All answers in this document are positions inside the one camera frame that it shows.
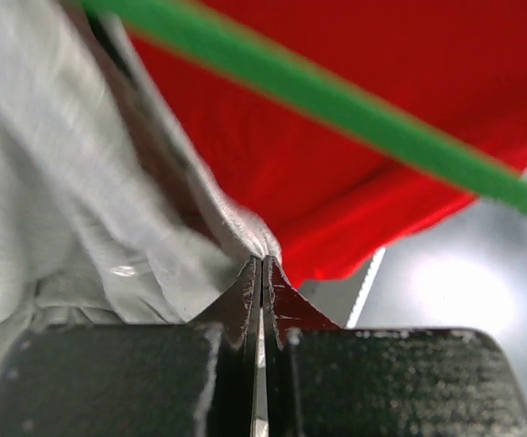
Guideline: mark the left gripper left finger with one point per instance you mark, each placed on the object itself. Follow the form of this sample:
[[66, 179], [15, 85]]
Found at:
[[193, 379]]

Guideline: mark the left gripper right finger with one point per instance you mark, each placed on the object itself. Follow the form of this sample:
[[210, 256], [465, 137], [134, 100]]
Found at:
[[323, 380]]

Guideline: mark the red t shirt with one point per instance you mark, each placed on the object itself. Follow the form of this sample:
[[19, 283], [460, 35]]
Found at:
[[460, 66]]

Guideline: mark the grey t shirt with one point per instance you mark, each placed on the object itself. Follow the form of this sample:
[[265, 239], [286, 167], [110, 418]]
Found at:
[[107, 212]]

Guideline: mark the green velvet hanger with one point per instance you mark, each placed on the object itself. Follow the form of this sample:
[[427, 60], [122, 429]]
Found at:
[[230, 49]]

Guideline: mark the white cable duct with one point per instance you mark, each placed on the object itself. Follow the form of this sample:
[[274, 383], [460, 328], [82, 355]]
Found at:
[[370, 274]]

